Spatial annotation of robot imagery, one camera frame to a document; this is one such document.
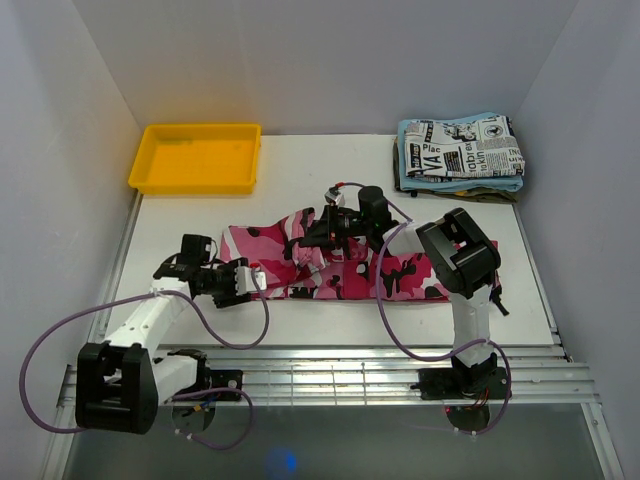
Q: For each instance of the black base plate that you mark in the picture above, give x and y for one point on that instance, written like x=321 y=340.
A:
x=217 y=379
x=451 y=384

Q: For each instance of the yellow plastic tray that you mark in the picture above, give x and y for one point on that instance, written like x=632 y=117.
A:
x=197 y=159

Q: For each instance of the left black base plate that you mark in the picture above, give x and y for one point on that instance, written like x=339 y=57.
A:
x=217 y=379

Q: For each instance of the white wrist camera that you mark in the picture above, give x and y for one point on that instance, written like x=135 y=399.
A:
x=334 y=196
x=250 y=280

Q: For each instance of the aluminium rail frame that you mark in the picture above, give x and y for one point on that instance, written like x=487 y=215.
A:
x=338 y=354

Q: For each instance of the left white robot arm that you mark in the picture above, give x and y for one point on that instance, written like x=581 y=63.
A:
x=122 y=381

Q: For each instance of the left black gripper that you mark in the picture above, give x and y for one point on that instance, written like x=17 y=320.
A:
x=230 y=298

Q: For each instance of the newspaper print folded trousers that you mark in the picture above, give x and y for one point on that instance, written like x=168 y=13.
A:
x=449 y=156

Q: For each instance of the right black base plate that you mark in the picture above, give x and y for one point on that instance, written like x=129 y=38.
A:
x=451 y=384

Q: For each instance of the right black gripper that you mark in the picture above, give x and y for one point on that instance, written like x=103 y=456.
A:
x=326 y=232

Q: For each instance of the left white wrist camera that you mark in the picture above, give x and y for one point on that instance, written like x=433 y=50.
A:
x=250 y=280

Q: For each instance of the pink camouflage trousers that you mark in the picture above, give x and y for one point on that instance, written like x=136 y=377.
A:
x=295 y=272

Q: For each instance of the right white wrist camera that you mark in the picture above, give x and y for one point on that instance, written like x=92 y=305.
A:
x=334 y=196

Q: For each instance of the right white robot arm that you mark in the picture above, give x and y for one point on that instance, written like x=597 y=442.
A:
x=465 y=263

